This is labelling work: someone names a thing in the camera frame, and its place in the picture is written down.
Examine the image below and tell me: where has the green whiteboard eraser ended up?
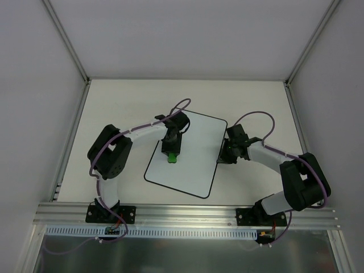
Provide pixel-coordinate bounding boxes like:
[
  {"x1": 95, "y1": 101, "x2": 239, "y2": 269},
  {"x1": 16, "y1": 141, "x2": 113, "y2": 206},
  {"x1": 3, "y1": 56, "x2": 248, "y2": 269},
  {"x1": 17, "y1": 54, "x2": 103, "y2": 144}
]
[{"x1": 167, "y1": 153, "x2": 178, "y2": 164}]

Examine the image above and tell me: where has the white whiteboard black frame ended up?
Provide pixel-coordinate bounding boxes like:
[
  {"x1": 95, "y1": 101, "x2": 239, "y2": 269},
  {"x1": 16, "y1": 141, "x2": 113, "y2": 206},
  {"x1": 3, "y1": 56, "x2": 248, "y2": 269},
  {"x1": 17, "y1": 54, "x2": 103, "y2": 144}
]
[{"x1": 144, "y1": 110, "x2": 228, "y2": 199}]

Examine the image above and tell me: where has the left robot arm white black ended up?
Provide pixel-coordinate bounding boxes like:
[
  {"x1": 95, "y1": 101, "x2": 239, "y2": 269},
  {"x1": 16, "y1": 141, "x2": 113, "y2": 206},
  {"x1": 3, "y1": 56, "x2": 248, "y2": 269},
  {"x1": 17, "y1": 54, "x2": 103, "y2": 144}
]
[{"x1": 87, "y1": 110, "x2": 191, "y2": 222}]

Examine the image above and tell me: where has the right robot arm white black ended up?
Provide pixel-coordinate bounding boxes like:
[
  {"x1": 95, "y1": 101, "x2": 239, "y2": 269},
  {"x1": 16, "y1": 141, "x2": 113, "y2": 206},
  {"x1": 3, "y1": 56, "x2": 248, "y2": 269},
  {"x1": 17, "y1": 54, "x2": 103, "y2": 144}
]
[{"x1": 217, "y1": 124, "x2": 331, "y2": 226}]

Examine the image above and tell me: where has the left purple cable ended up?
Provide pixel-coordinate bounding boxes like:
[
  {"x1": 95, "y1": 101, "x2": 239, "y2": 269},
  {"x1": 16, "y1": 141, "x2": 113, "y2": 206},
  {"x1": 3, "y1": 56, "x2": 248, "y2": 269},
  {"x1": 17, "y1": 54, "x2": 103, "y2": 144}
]
[{"x1": 42, "y1": 98, "x2": 192, "y2": 255}]

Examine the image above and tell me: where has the purple cable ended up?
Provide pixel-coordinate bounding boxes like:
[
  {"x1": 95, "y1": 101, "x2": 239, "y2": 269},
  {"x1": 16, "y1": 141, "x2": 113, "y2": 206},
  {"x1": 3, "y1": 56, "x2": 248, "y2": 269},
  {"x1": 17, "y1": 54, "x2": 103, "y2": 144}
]
[
  {"x1": 42, "y1": 98, "x2": 192, "y2": 255},
  {"x1": 233, "y1": 110, "x2": 328, "y2": 247}
]

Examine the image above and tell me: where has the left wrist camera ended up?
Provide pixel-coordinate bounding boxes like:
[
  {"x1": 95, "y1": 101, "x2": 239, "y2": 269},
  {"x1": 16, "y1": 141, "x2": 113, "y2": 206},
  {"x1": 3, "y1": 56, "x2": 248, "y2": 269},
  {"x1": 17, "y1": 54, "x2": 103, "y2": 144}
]
[{"x1": 154, "y1": 114, "x2": 165, "y2": 121}]

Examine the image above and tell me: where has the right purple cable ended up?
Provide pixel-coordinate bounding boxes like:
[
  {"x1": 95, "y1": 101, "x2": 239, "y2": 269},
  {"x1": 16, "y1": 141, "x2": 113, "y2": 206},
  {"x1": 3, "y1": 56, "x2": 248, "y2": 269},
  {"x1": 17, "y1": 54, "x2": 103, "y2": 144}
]
[{"x1": 233, "y1": 110, "x2": 328, "y2": 247}]

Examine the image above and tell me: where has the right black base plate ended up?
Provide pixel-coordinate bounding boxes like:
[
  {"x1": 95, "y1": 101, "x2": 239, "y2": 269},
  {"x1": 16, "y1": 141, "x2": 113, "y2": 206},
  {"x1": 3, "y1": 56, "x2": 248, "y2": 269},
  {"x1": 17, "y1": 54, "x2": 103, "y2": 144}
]
[{"x1": 235, "y1": 208, "x2": 288, "y2": 227}]

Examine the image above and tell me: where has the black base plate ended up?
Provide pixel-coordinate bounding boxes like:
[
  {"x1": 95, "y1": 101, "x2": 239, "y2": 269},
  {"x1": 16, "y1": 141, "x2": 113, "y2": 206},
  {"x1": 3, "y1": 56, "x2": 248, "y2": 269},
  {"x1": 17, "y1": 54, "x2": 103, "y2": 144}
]
[
  {"x1": 85, "y1": 203, "x2": 136, "y2": 224},
  {"x1": 235, "y1": 208, "x2": 288, "y2": 227}
]

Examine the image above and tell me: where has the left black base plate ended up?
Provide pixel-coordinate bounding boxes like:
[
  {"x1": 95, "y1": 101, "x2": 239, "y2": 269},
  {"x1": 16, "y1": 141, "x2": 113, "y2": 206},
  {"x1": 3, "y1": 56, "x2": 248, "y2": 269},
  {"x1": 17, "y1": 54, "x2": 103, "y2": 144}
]
[{"x1": 85, "y1": 203, "x2": 136, "y2": 224}]

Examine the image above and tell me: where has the left aluminium frame post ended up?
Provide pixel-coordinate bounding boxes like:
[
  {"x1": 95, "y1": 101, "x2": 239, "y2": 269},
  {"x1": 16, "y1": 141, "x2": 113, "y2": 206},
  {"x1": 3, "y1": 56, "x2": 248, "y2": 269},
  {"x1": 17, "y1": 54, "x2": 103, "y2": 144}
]
[{"x1": 42, "y1": 0, "x2": 91, "y2": 86}]

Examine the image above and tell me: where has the aluminium frame post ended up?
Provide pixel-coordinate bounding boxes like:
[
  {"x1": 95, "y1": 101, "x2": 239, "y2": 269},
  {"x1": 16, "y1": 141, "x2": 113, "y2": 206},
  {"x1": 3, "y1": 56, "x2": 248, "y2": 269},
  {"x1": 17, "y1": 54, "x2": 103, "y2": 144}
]
[
  {"x1": 42, "y1": 0, "x2": 91, "y2": 86},
  {"x1": 284, "y1": 0, "x2": 342, "y2": 87}
]

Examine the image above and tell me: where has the aluminium front rail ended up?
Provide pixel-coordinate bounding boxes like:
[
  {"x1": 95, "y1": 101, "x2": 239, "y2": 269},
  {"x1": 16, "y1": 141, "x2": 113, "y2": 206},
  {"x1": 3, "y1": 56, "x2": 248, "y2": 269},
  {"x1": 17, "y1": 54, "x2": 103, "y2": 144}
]
[{"x1": 32, "y1": 202, "x2": 341, "y2": 230}]

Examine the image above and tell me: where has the white slotted cable duct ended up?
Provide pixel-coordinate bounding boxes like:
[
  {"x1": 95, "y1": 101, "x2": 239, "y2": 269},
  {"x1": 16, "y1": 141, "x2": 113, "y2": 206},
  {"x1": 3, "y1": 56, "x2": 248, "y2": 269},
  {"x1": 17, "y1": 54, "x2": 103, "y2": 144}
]
[{"x1": 45, "y1": 225, "x2": 258, "y2": 241}]

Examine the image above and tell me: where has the right aluminium frame post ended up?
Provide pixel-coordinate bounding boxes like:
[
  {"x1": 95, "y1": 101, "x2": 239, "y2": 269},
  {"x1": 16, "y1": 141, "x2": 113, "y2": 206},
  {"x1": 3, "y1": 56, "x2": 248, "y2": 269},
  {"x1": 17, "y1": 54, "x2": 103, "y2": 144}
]
[{"x1": 284, "y1": 0, "x2": 342, "y2": 87}]

